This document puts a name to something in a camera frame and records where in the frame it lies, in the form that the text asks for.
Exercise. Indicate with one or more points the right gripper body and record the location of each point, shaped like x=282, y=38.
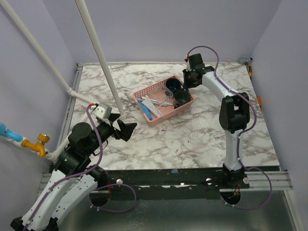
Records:
x=188, y=78

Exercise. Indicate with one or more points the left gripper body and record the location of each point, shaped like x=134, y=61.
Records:
x=106, y=131

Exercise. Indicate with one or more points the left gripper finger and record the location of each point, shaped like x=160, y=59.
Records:
x=126, y=130
x=113, y=117

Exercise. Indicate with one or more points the dark green mug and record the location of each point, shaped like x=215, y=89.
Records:
x=181, y=97

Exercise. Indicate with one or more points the dark blue mug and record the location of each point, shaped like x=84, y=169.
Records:
x=173, y=84

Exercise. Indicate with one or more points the pink perforated plastic basket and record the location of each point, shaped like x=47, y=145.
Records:
x=167, y=111

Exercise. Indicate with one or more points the white toothpaste tube red cap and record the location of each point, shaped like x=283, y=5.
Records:
x=152, y=108

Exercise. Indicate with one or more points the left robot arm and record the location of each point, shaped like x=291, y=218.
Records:
x=73, y=177

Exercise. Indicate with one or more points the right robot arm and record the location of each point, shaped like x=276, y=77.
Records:
x=234, y=116

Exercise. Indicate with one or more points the blue toothpaste tube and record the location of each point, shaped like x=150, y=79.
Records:
x=145, y=110

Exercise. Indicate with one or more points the light blue toothbrush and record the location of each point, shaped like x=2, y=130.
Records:
x=161, y=103

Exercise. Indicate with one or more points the white toothbrush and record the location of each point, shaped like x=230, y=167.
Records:
x=152, y=100

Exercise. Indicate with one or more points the yellow black tool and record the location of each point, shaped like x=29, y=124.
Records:
x=250, y=71

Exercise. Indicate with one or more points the yellow brass tap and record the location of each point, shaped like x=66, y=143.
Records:
x=37, y=147

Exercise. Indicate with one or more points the orange clip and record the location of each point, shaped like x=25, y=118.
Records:
x=259, y=101

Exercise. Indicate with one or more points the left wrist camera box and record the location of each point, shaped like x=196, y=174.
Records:
x=102, y=111

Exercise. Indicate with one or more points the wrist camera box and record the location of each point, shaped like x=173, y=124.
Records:
x=194, y=62
x=102, y=111

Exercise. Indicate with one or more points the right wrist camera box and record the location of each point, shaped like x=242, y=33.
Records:
x=194, y=62

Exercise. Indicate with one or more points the silver corner bracket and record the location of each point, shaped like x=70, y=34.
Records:
x=246, y=61

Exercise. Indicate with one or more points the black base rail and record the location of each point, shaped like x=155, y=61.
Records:
x=152, y=184

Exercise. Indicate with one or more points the blue hose connector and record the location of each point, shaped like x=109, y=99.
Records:
x=5, y=132

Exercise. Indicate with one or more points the white pvc pipe frame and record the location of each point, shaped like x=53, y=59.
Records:
x=23, y=31

